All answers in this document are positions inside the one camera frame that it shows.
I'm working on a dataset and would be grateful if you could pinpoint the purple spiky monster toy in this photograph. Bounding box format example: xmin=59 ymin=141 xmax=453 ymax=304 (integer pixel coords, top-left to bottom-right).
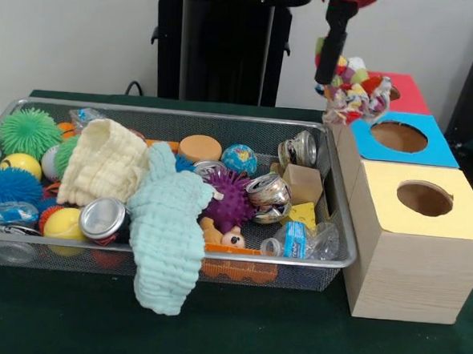
xmin=200 ymin=167 xmax=258 ymax=234

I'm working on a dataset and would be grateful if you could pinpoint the orange plush toy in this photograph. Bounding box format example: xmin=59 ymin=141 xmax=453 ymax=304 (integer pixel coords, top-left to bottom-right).
xmin=198 ymin=215 xmax=248 ymax=250

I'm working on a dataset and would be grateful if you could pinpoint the yellow tennis ball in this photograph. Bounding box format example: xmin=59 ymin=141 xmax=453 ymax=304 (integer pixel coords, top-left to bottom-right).
xmin=41 ymin=206 xmax=89 ymax=257

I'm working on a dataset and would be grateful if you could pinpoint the crushed red soda can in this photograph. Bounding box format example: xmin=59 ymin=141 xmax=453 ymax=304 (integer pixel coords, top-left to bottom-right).
xmin=77 ymin=195 xmax=134 ymax=247

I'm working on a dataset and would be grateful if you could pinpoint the green spiky rubber ball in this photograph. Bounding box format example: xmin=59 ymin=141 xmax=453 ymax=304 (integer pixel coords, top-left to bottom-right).
xmin=0 ymin=105 xmax=66 ymax=162

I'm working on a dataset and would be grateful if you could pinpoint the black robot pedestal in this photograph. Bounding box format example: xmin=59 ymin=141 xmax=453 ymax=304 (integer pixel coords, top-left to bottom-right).
xmin=139 ymin=0 xmax=315 ymax=109

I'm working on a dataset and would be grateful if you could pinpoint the dark green tablecloth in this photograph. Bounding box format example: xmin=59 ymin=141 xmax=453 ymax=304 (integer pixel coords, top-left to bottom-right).
xmin=0 ymin=86 xmax=473 ymax=354

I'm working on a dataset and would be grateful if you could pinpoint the mint green waffle cloth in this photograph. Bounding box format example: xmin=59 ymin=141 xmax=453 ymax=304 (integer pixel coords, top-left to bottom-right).
xmin=119 ymin=139 xmax=219 ymax=319

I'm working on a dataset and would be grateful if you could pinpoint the wooden box with three holes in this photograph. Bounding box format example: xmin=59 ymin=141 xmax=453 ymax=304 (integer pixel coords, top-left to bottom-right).
xmin=315 ymin=68 xmax=473 ymax=325

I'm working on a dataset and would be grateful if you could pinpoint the crushed bottle with blue label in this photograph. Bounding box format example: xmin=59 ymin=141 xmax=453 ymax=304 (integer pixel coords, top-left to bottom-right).
xmin=259 ymin=218 xmax=342 ymax=261

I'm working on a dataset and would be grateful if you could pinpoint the blue spiky rubber ball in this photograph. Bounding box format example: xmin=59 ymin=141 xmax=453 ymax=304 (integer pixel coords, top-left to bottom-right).
xmin=0 ymin=166 xmax=46 ymax=214

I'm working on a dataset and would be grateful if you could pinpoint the shallow wire mesh bin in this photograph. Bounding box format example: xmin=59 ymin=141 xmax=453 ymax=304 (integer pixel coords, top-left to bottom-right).
xmin=0 ymin=95 xmax=366 ymax=294

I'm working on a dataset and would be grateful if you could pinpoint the cream waffle cloth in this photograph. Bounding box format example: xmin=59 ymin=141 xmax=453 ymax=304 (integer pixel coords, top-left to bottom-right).
xmin=56 ymin=116 xmax=152 ymax=211

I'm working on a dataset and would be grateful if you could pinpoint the printed silver drink can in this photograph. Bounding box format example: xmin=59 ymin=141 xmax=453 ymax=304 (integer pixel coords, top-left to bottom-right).
xmin=245 ymin=170 xmax=296 ymax=226

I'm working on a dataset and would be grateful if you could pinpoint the black cable loop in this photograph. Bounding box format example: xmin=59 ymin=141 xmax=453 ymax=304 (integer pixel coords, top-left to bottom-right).
xmin=123 ymin=79 xmax=145 ymax=97

